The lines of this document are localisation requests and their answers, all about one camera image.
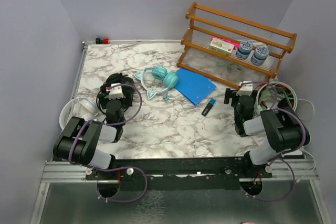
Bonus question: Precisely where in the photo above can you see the black blue headphones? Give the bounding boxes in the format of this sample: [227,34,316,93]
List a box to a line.
[96,73,135,114]

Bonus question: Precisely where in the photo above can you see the white over-ear headphones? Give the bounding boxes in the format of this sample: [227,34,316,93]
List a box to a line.
[59,97,99,130]

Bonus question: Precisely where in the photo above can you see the teal cat-ear headphones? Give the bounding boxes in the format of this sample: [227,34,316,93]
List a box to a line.
[133,66,178,101]

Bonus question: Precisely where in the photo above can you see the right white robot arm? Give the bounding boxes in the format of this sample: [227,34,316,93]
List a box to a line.
[224,88,310,177]

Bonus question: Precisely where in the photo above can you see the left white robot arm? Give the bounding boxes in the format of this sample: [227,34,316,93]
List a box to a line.
[53,90,134,179]

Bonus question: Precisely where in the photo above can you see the green headphones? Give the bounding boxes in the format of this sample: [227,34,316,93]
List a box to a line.
[255,81,315,122]

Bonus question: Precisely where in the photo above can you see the red black headphones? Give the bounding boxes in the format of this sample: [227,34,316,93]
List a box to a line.
[258,81,298,111]

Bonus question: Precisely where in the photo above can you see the black blue marker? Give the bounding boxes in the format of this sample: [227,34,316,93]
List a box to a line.
[201,99,216,116]

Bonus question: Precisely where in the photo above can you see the tape roll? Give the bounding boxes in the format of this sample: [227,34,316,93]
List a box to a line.
[226,63,242,75]

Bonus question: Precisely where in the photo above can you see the blue notebook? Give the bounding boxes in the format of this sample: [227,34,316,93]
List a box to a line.
[175,68,216,105]

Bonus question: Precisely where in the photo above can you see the white green box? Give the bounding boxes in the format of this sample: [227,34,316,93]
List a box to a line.
[209,38,234,56]

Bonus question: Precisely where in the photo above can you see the left blue-lid jar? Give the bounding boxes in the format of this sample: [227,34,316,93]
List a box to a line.
[236,40,253,60]

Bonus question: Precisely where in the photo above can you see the blue-lid jar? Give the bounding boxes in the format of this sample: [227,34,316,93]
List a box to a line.
[251,46,269,66]
[236,40,253,60]

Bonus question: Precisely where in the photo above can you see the right blue-lid jar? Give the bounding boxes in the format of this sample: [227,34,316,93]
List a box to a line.
[251,46,269,66]

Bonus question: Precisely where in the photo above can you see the wooden shelf rack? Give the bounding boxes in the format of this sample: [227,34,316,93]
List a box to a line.
[176,3,297,88]

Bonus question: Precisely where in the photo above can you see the red black connector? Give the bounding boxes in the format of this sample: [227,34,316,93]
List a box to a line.
[95,38,110,45]

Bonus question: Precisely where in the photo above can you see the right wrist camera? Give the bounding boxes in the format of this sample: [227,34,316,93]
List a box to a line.
[236,81,254,96]

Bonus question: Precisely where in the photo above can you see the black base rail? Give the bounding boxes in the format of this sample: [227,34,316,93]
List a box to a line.
[52,153,274,191]

